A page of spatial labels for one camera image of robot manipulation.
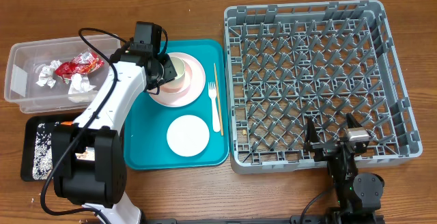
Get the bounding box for wooden chopstick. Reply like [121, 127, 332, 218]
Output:
[214, 63, 224, 137]

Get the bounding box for cream bowl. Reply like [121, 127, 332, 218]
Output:
[167, 115, 210, 157]

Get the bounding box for grey plastic dish rack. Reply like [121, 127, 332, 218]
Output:
[224, 0, 423, 174]

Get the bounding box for clear plastic waste bin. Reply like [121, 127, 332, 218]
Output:
[4, 37, 109, 113]

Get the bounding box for peanut and rice scraps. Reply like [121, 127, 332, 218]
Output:
[31, 122, 96, 181]

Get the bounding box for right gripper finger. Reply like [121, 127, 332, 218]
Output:
[346, 113, 362, 129]
[305, 117, 320, 145]

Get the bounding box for large pink plate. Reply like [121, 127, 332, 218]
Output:
[150, 53, 206, 107]

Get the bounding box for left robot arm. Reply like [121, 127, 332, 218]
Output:
[40, 21, 177, 223]

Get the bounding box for black rectangular tray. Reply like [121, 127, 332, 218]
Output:
[20, 113, 80, 182]

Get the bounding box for teal plastic serving tray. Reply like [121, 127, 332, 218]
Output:
[124, 40, 229, 170]

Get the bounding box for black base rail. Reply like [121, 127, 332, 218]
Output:
[143, 215, 386, 224]

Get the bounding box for red snack wrapper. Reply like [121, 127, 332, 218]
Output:
[55, 49, 104, 79]

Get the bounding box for white plastic fork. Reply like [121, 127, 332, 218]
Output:
[208, 82, 221, 132]

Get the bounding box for cream plastic cup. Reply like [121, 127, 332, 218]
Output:
[170, 56, 185, 82]

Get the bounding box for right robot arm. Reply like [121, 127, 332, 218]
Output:
[299, 113, 384, 223]

